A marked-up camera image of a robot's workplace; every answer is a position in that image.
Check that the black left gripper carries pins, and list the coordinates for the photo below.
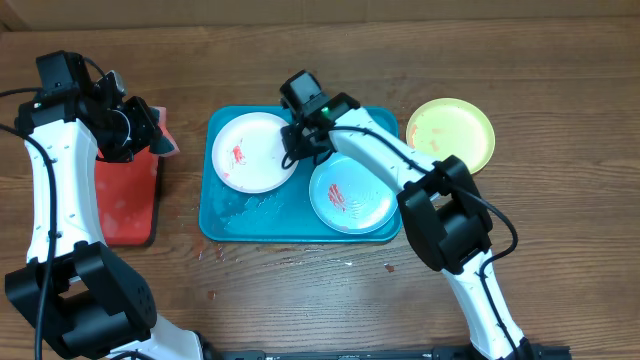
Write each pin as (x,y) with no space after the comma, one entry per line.
(146,132)

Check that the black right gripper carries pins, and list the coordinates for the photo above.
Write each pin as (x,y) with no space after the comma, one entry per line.
(290,139)

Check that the white plate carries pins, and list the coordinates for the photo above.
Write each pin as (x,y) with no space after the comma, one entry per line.
(248,151)

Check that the light blue plate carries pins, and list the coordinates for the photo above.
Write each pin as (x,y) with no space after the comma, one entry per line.
(349,198)

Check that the yellow plate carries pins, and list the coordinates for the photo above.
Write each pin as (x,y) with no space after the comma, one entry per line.
(449,126)

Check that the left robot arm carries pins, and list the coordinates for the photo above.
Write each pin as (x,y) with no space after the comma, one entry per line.
(81,298)

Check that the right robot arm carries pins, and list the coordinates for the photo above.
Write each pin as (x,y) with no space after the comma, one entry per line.
(446,221)

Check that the red and black tray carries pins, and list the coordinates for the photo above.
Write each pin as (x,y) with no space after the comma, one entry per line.
(127,197)

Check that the teal plastic tray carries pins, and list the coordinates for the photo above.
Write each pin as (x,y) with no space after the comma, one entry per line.
(282,215)

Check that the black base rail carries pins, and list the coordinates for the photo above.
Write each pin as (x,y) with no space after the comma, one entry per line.
(535,352)

